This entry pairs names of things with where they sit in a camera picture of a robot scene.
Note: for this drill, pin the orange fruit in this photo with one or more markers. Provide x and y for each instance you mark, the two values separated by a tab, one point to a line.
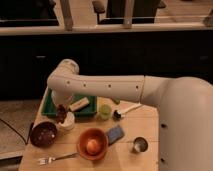
93	147

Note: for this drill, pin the metal cup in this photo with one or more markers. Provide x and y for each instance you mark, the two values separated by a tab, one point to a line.
140	145

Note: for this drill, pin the white cup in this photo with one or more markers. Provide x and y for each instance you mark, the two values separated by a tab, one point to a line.
68	123

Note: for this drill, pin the green plastic tray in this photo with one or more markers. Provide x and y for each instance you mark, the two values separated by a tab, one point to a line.
49	108

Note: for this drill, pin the blue sponge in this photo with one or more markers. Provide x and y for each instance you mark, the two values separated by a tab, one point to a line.
114	134

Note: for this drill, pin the dark red grape bunch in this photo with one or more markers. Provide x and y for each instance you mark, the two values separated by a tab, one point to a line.
61	114

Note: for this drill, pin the purple bowl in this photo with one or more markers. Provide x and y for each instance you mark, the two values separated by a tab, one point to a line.
43	135

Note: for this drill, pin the orange bowl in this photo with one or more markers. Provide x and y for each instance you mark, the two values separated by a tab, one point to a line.
92	133

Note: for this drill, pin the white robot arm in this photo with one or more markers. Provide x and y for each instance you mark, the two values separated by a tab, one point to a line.
184	105

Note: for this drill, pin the wooden block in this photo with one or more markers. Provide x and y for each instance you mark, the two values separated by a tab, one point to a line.
79	104

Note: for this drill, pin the small green cup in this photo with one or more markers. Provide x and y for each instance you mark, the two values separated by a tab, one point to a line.
105	112

